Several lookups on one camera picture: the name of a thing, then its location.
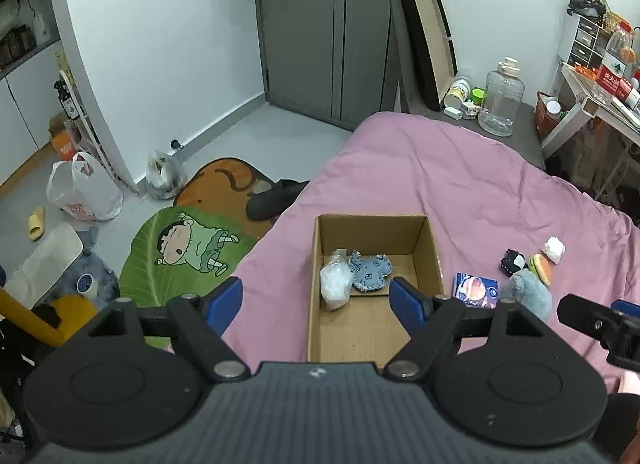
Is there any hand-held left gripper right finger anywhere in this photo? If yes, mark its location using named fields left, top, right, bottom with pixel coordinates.
left=383, top=276, right=550, bottom=383

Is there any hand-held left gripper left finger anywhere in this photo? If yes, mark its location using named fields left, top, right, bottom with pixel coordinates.
left=88, top=275, right=252, bottom=383

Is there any brown cardboard box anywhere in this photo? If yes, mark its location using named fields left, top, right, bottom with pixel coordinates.
left=306, top=214, right=446, bottom=371

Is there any grey-blue plush toy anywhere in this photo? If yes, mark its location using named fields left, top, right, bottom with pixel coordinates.
left=500, top=269, right=554, bottom=319

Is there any burger plush toy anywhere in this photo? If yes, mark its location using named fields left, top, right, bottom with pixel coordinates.
left=529, top=254, right=554, bottom=287

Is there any blue card packet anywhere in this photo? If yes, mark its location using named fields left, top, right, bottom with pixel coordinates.
left=452, top=272, right=500, bottom=311

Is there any black and white plush toy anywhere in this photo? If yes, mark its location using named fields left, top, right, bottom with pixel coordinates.
left=500, top=249, right=530, bottom=277

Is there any blue patterned pouch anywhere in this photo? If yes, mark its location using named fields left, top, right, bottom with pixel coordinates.
left=347, top=250, right=395, bottom=293

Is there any clear plastic bag bundle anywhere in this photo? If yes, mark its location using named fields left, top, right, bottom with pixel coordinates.
left=320, top=248, right=354, bottom=313

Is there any green cartoon floor mat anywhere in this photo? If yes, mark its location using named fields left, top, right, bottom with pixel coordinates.
left=119, top=206, right=274, bottom=351

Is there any black shoe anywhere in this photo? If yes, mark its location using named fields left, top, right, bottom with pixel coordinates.
left=245, top=179, right=311, bottom=221

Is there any orange cartoon floor mat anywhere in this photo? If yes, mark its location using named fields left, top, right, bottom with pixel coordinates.
left=172, top=157, right=282, bottom=239

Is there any grey fluffy rug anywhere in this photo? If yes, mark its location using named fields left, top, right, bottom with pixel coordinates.
left=30, top=226, right=121, bottom=317

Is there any clear plastic trash bag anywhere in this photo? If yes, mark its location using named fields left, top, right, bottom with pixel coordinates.
left=145, top=149, right=189, bottom=201

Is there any pink bed sheet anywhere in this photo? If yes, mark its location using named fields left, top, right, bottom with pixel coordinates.
left=165, top=111, right=640, bottom=397

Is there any tape roll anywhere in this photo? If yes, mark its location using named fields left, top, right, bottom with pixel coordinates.
left=75, top=274, right=100, bottom=300

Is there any yellow plastic stool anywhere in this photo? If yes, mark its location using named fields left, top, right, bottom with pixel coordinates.
left=0, top=289, right=99, bottom=347

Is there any brown cardboard carton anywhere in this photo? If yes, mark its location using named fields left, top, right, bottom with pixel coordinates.
left=564, top=128, right=602, bottom=185

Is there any white plastic shopping bag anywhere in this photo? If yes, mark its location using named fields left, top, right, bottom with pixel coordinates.
left=46, top=151, right=125, bottom=221

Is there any cream bath mat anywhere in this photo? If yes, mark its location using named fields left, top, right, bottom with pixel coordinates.
left=2, top=221, right=85, bottom=310

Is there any red basket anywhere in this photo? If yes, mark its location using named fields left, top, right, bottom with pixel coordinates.
left=534, top=91, right=569, bottom=140

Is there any white slim storage rack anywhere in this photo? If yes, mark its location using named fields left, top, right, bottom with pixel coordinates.
left=52, top=48, right=119, bottom=185

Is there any yellow slipper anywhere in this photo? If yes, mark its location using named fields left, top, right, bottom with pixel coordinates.
left=27, top=207, right=47, bottom=243

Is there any white jar yellow label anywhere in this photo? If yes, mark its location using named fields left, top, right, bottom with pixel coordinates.
left=444, top=74, right=474, bottom=109

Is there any white desk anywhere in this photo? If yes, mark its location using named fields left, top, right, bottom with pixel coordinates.
left=540, top=61, right=640, bottom=159

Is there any large clear water jug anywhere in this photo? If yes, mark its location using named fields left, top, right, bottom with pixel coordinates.
left=477, top=57, right=526, bottom=138

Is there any plastic bottle red label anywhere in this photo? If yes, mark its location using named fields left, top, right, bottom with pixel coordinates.
left=597, top=21, right=639, bottom=100

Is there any black spray bottle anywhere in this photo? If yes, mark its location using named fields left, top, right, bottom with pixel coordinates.
left=54, top=81, right=81, bottom=120

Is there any grey door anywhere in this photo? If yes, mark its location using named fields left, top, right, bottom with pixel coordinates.
left=252, top=0, right=414, bottom=133

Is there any white drawer organizer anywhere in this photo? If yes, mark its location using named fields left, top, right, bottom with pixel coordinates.
left=567, top=11, right=614, bottom=67

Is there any black-framed cardboard lid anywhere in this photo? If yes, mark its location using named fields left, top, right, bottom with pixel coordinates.
left=387, top=0, right=459, bottom=112

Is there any white cabinet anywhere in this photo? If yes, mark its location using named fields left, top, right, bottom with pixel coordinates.
left=0, top=38, right=66, bottom=185

